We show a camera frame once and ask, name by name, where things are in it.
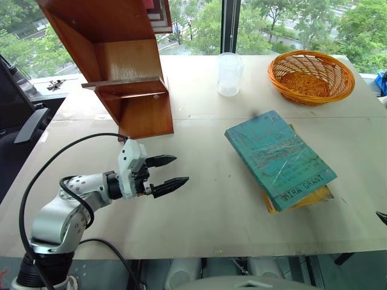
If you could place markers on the dark red book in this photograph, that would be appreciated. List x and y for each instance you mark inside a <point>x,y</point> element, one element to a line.
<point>148,4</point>

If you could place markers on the black office chair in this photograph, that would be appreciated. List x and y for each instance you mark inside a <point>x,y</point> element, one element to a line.
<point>21,136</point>

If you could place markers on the black table leg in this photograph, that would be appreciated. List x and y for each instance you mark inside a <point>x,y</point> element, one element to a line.
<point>344,259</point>

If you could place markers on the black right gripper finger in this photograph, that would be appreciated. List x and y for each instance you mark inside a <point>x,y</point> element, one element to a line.
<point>382,218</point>

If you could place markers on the brown wooden bookshelf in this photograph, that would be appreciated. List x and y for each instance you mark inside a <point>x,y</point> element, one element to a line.
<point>133,63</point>

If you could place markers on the teal paperback book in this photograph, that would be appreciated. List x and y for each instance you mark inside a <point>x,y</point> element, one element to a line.
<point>278,160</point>

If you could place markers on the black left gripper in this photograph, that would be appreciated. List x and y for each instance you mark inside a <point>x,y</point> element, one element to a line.
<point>141,178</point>

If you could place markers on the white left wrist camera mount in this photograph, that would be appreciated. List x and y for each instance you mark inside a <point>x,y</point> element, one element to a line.
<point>128,163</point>

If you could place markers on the orange wicker basket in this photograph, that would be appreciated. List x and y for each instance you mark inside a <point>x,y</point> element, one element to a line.
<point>311,78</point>

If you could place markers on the white cylinder under table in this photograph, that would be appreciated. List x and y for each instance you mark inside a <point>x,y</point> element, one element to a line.
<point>181,273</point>
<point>266,269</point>

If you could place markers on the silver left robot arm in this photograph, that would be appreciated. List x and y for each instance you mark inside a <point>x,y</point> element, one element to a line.
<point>51,214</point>

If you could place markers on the grey robot torso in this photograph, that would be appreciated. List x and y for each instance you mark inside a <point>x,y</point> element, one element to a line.
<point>242,284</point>

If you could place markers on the yellow book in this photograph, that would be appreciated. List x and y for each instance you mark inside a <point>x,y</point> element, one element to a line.
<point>314,197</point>

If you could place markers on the blue bag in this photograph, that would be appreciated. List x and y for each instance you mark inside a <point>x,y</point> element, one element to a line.
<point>381,84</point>

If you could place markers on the clear plastic cup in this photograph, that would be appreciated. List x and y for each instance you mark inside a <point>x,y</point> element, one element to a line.
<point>229,74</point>

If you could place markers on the black monitor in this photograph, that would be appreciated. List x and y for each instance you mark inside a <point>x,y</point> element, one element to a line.
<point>10,96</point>

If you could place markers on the small dark key bunch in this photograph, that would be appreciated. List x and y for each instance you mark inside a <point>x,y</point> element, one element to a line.
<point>55,85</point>

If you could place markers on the black window frame post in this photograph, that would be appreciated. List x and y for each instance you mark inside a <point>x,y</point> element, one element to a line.
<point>231,27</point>

